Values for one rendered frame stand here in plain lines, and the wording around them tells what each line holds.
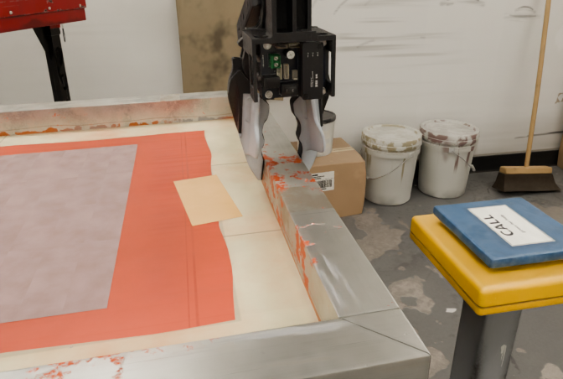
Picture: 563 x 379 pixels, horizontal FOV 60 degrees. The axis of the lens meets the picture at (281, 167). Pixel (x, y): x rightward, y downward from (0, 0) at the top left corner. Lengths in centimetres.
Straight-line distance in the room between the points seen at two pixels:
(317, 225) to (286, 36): 15
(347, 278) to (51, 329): 20
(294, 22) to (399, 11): 233
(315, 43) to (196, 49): 203
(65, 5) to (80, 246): 137
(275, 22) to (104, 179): 28
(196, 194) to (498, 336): 33
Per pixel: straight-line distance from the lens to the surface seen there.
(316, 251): 34
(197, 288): 37
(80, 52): 253
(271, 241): 42
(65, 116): 76
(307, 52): 41
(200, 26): 241
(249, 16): 48
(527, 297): 46
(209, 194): 51
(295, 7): 40
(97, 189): 55
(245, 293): 36
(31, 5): 166
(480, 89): 306
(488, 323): 53
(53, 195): 56
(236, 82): 47
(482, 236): 47
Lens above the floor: 119
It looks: 23 degrees down
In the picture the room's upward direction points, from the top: straight up
